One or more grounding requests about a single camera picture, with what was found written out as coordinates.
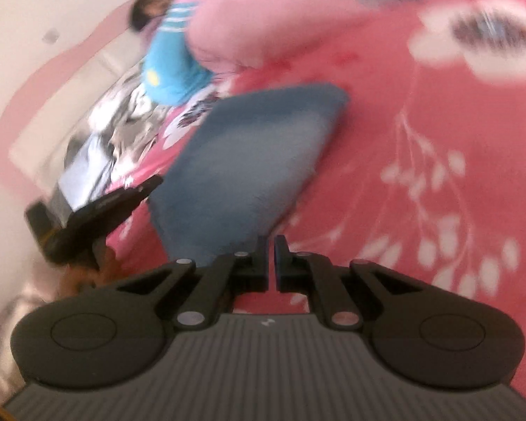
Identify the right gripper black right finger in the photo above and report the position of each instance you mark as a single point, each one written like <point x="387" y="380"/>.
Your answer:
<point x="425" y="334"/>

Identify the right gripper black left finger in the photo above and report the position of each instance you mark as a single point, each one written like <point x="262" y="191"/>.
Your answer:
<point x="108" y="335"/>

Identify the blue denim jeans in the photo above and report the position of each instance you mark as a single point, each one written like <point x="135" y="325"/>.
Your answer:
<point x="243" y="169"/>

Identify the left hand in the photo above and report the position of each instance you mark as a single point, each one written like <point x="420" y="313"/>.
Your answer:
<point x="77" y="278"/>

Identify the light blue sweatshirt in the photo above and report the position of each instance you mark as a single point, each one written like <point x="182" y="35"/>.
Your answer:
<point x="87" y="173"/>

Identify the pink cream headboard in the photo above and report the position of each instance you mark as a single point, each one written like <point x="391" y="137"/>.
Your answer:
<point x="53" y="101"/>

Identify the white grey patterned blanket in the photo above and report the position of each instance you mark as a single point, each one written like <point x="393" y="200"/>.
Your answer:
<point x="128" y="118"/>

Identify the red floral bed blanket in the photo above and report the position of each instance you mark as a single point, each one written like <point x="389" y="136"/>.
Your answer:
<point x="427" y="172"/>

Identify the person in purple top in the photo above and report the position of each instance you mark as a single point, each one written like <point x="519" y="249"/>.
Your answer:
<point x="143" y="12"/>

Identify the pink floral duvet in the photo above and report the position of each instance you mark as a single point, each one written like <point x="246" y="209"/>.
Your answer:
<point x="289" y="8"/>

